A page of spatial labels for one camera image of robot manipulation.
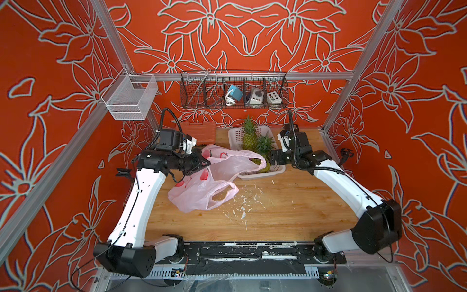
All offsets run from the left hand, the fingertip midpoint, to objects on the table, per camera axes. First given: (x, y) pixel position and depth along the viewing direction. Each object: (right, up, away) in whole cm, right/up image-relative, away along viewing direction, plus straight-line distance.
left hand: (210, 161), depth 69 cm
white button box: (+31, +31, +26) cm, 51 cm away
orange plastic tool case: (-9, +14, +47) cm, 50 cm away
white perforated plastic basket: (+11, +9, +41) cm, 43 cm away
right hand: (+27, +2, +13) cm, 30 cm away
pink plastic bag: (0, -9, -4) cm, 10 cm away
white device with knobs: (+21, +31, +22) cm, 44 cm away
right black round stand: (+61, +2, +13) cm, 62 cm away
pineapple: (+24, +5, +14) cm, 28 cm away
